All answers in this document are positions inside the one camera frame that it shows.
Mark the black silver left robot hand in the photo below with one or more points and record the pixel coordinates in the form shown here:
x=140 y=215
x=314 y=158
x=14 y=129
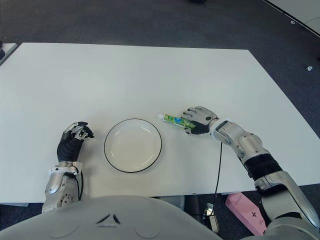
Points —
x=67 y=150

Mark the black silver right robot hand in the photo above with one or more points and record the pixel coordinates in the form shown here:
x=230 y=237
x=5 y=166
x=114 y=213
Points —
x=203 y=118

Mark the green white toothpaste tube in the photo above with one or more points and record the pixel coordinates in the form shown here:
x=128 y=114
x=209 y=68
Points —
x=175 y=120

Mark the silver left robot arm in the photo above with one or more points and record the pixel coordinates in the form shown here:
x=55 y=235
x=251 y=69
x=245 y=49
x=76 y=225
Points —
x=56 y=190

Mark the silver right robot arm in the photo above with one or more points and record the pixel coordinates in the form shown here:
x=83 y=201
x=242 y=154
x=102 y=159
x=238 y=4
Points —
x=250 y=145

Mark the white plate with black rim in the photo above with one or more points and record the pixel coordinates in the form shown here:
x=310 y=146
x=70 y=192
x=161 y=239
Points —
x=133 y=145

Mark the grey robot torso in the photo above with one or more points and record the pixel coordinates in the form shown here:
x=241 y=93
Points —
x=100 y=220

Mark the black table leg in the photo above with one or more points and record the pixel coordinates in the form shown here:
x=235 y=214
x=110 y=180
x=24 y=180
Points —
x=192 y=205

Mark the pink cardboard box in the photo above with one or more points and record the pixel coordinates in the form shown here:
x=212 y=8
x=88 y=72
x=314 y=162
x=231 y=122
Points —
x=245 y=212

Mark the white side table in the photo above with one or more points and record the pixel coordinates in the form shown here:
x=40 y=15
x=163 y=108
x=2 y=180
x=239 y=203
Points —
x=8 y=48

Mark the small white floor clip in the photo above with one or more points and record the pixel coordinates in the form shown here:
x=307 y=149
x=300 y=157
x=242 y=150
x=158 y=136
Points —
x=309 y=68

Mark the white desk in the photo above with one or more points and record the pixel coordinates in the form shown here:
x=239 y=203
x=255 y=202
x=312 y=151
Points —
x=295 y=12

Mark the silver metal bracket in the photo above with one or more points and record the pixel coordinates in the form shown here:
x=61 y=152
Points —
x=212 y=220

